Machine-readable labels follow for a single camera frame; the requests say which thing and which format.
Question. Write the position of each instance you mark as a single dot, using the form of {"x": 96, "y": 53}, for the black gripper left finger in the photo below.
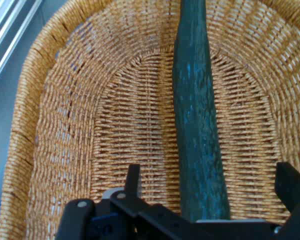
{"x": 130, "y": 220}

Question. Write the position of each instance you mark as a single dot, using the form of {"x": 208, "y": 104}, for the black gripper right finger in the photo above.
{"x": 295, "y": 200}

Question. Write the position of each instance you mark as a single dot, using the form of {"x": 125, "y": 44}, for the woven wicker basket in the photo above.
{"x": 140, "y": 112}

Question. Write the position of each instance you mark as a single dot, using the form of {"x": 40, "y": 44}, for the dark green cucumber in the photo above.
{"x": 195, "y": 112}

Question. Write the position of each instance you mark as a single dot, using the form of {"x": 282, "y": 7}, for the aluminium wall rail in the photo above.
{"x": 7, "y": 32}

